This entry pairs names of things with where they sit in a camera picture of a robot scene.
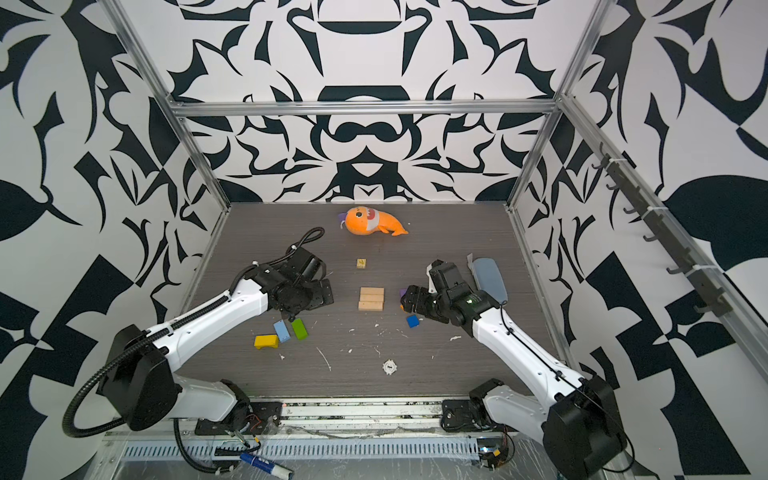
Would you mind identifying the natural wood plank block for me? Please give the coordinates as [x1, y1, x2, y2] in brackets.
[358, 301, 384, 312]

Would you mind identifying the natural wood rectangular block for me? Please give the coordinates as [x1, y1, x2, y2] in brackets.
[360, 287, 385, 296]

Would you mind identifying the natural wood long block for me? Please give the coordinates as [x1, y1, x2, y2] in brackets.
[359, 294, 384, 303]

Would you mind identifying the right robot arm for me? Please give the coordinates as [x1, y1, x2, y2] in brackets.
[400, 260, 635, 479]

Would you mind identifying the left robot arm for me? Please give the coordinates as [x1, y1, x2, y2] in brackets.
[62, 247, 333, 438]

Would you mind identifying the green wood block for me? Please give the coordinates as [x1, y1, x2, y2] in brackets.
[291, 318, 309, 340]

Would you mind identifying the light blue wood block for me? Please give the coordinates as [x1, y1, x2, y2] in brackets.
[273, 320, 291, 343]

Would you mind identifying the yellow wood arch block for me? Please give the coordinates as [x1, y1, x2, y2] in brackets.
[253, 334, 280, 350]

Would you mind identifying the grey blue pouch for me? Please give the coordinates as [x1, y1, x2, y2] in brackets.
[467, 254, 508, 303]

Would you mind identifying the white gear shaped piece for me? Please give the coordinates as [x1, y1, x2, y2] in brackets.
[382, 359, 398, 376]

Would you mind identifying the orange plush fish toy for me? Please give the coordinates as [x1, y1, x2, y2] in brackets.
[338, 206, 408, 236]

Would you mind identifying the small green circuit board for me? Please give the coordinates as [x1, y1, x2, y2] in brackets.
[477, 435, 510, 470]

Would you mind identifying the blue white marker pen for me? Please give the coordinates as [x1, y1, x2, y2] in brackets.
[239, 453, 294, 480]

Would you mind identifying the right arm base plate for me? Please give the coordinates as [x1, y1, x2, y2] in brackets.
[440, 399, 493, 433]

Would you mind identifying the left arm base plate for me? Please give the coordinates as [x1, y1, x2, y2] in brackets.
[194, 401, 283, 436]

